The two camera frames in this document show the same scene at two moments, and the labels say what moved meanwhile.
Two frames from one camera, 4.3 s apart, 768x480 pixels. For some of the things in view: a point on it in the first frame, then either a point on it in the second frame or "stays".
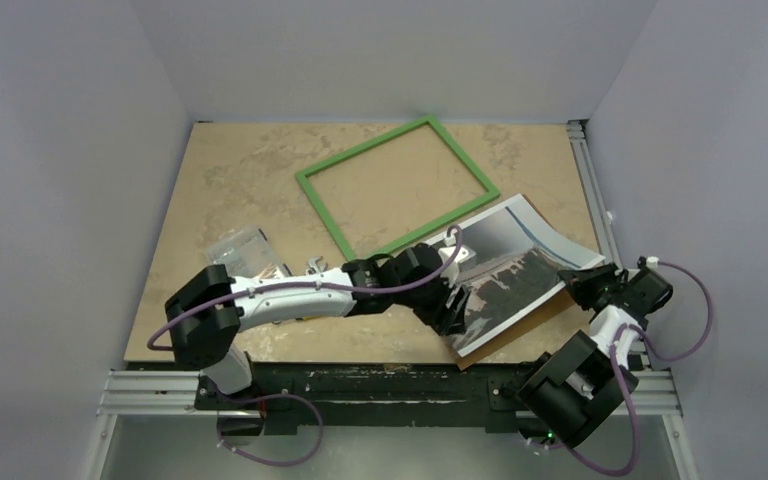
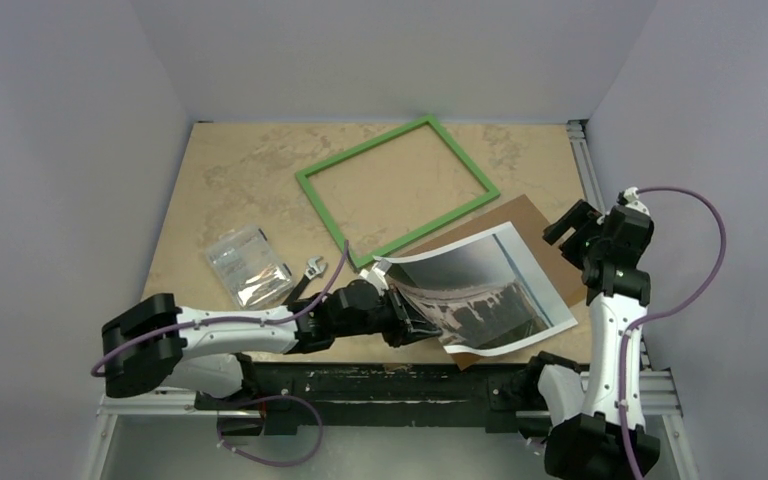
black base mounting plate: (372, 398) stays
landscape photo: (520, 261) stays
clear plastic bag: (246, 253) stays
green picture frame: (408, 234) stays
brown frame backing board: (564, 303) to (521, 215)
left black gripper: (445, 319) to (407, 324)
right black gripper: (596, 283) to (570, 225)
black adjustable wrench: (313, 267) stays
